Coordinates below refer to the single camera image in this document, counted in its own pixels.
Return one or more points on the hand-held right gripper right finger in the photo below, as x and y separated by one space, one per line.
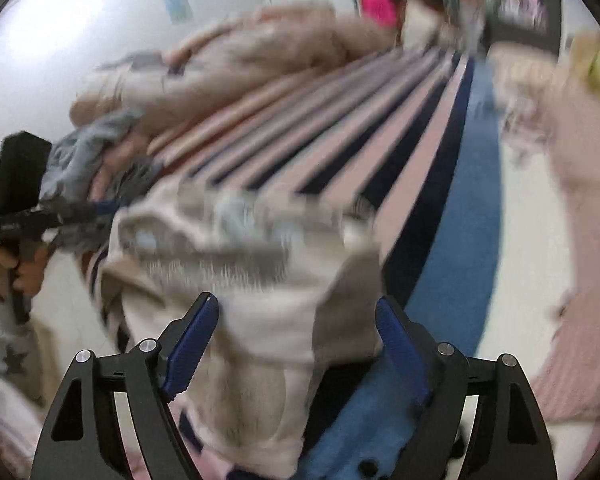
402 350

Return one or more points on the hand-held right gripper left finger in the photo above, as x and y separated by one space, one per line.
192 345

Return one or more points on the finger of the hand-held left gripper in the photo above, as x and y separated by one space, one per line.
80 212

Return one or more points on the beige grey patterned pants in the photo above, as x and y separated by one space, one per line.
260 285

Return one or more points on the person's left forearm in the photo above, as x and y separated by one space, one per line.
2 340

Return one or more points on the person's left hand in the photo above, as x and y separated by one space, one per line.
30 275

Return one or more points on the striped printed blanket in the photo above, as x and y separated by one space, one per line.
430 210

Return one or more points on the person's pink patterned clothing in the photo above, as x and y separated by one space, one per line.
5 425

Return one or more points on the pink beige comforter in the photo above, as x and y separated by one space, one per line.
240 55

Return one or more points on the pink ribbed blanket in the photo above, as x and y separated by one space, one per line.
585 210

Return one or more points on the white puffer jacket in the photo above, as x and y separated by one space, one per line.
422 22

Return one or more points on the dark grey headboard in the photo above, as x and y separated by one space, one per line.
525 35

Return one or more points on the pink box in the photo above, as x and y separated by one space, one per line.
379 7

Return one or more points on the colourful photo poster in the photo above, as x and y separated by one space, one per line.
522 2

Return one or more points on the light blue wall poster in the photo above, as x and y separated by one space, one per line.
177 6

